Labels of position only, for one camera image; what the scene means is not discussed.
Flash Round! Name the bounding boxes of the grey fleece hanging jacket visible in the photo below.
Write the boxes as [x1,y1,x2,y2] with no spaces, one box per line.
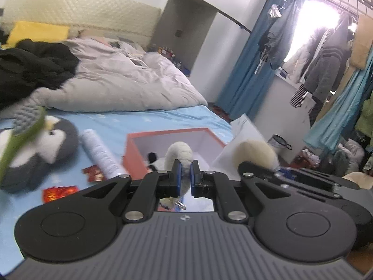
[303,14,354,103]

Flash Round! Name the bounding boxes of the white spray bottle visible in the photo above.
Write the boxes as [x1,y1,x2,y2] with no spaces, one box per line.
[80,129,124,179]

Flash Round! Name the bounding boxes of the green garment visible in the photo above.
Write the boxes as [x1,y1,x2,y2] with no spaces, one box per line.
[355,98,373,139]

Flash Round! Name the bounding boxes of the small panda plush toy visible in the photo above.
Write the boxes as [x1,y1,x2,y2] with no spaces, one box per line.
[147,141,194,211]

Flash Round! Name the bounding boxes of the cream fluffy plush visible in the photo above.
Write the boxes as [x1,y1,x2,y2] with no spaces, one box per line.
[233,140,278,172]

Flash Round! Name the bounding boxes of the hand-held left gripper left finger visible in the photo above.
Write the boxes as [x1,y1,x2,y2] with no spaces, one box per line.
[83,159,183,223]

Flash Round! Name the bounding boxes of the teal hanging cloth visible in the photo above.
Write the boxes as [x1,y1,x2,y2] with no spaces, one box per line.
[303,61,373,156]

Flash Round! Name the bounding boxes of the row of small bottles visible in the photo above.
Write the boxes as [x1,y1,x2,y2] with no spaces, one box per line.
[157,46,176,58]

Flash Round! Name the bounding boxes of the blue curtain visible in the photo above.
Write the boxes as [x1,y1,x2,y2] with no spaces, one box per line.
[214,0,281,122]

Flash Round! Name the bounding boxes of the black clothing pile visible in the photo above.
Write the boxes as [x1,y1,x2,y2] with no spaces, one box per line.
[0,39,81,110]

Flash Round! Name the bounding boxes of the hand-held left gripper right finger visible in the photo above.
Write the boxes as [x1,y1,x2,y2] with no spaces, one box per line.
[190,159,294,224]

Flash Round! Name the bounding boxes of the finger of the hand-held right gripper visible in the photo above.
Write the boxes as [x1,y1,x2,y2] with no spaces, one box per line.
[237,161,359,193]

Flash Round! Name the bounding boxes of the green long-handled bath brush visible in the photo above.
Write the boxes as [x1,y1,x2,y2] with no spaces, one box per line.
[0,98,47,182]

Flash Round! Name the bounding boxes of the grey penguin plush toy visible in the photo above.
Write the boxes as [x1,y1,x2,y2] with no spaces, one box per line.
[0,115,79,193]

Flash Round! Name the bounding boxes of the orange cardboard box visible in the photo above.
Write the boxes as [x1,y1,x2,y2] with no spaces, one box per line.
[121,127,227,213]

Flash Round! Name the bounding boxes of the white trash bin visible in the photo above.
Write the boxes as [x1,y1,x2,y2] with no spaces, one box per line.
[266,134,293,153]

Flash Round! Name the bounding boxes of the white hanging jacket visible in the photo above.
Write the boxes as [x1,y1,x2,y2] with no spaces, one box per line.
[287,35,317,84]

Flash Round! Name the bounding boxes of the grey puffy jacket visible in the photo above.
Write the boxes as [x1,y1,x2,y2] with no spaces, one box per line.
[335,138,365,170]

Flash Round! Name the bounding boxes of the blue denim hanging jacket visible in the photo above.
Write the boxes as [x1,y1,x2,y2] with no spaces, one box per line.
[258,0,301,71]

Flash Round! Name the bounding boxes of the red bag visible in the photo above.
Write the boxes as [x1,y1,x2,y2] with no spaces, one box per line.
[294,149,321,167]

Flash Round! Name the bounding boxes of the beige quilted headboard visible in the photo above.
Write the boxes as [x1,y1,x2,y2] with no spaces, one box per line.
[0,0,162,52]

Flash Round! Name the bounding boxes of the beige hanging blanket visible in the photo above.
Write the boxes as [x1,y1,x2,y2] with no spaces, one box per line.
[349,14,373,71]

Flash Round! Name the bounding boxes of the striped sleeve garment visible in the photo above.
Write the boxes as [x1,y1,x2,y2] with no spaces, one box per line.
[290,85,309,108]

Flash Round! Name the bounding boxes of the grey duvet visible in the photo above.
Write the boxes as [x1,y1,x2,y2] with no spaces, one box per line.
[29,38,209,112]

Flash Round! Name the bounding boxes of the cream fluffy cushion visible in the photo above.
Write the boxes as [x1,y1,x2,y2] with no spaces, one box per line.
[342,172,373,189]

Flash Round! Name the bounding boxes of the red snack packet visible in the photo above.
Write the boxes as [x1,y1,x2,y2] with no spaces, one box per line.
[82,165,105,183]
[43,186,79,204]

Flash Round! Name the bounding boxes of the yellow pillow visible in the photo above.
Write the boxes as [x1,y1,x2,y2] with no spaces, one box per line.
[2,21,71,49]

